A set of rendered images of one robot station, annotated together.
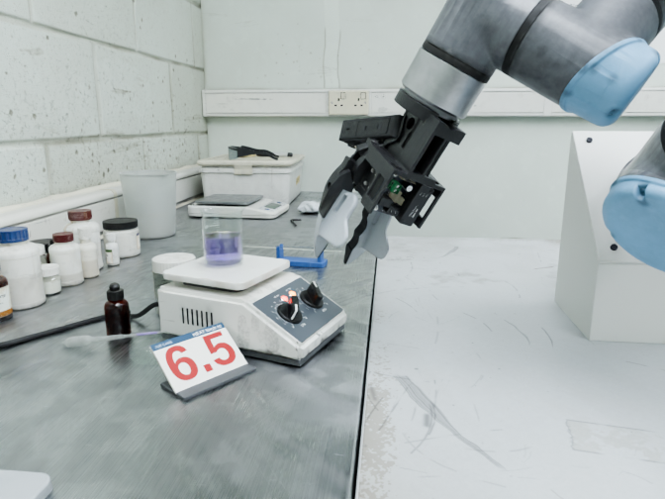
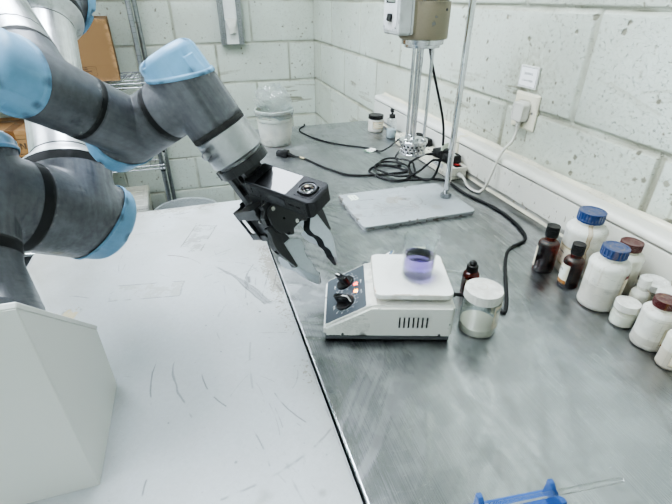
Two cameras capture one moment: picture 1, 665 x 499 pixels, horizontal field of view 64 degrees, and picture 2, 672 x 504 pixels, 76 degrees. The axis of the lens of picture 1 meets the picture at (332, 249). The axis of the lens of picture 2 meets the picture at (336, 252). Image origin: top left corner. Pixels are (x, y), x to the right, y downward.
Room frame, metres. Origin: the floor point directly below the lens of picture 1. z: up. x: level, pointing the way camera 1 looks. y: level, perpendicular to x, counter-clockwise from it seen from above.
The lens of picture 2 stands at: (1.14, -0.21, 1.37)
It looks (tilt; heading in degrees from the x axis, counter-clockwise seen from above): 31 degrees down; 156
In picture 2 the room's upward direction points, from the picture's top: straight up
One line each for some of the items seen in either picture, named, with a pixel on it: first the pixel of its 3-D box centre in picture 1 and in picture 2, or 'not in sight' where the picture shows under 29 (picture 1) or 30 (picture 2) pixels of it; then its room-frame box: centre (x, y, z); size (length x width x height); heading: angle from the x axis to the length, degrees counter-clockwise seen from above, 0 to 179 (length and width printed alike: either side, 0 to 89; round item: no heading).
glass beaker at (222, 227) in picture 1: (225, 236); (418, 256); (0.67, 0.14, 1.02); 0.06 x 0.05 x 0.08; 132
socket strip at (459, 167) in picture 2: not in sight; (427, 152); (-0.03, 0.63, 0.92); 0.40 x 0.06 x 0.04; 174
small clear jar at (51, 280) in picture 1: (47, 279); (624, 312); (0.81, 0.45, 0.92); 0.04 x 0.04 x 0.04
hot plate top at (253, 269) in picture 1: (229, 268); (409, 275); (0.66, 0.13, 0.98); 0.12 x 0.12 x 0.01; 65
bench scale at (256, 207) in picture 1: (239, 206); not in sight; (1.57, 0.27, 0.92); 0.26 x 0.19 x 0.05; 80
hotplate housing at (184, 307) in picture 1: (246, 304); (391, 297); (0.65, 0.11, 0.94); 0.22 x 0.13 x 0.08; 65
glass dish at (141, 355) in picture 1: (154, 349); not in sight; (0.57, 0.20, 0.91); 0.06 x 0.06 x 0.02
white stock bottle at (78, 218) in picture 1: (82, 240); not in sight; (0.96, 0.46, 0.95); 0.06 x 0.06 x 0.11
